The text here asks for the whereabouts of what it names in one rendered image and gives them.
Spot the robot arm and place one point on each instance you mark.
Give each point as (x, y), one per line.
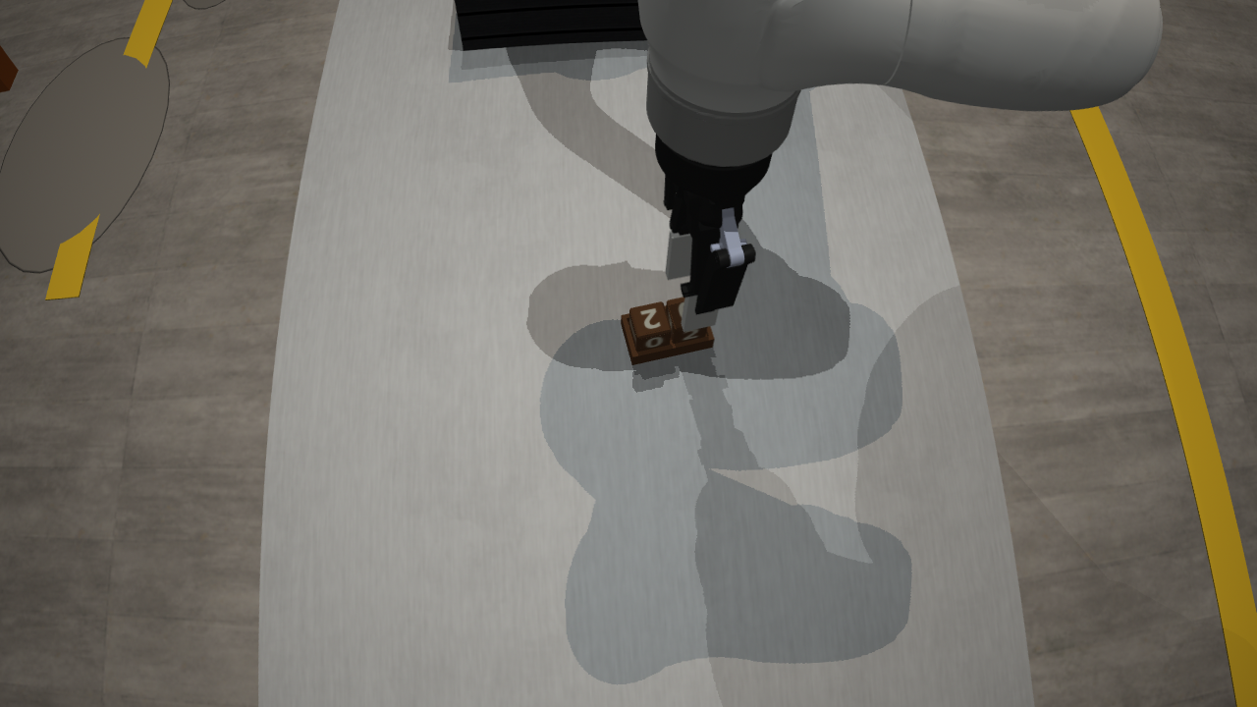
(724, 75)

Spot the brown wooden tray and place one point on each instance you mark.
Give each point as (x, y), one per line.
(666, 351)

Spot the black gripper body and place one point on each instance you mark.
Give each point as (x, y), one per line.
(718, 187)

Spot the brown calendar cube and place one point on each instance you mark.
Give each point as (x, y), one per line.
(650, 326)
(674, 309)

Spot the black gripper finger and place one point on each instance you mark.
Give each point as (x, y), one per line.
(728, 257)
(679, 246)

